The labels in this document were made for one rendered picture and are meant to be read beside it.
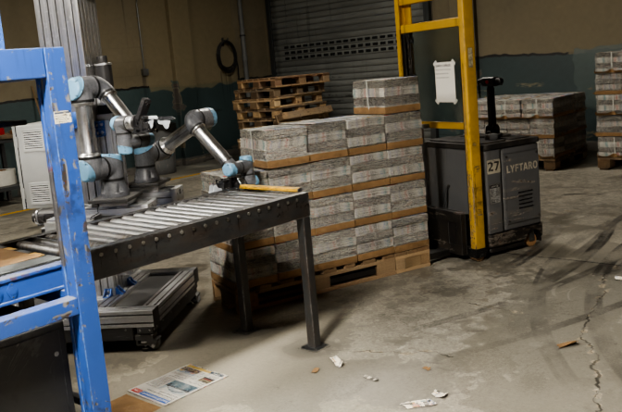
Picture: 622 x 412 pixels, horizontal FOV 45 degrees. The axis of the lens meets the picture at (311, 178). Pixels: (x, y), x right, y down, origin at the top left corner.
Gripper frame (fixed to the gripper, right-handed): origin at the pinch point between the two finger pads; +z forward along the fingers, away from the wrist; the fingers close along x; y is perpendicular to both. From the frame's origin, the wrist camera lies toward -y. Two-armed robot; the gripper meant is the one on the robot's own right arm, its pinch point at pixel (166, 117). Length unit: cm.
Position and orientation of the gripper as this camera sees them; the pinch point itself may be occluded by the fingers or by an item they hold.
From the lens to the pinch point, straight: 366.7
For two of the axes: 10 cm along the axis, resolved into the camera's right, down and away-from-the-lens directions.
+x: -5.5, 0.3, -8.3
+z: 8.3, 0.1, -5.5
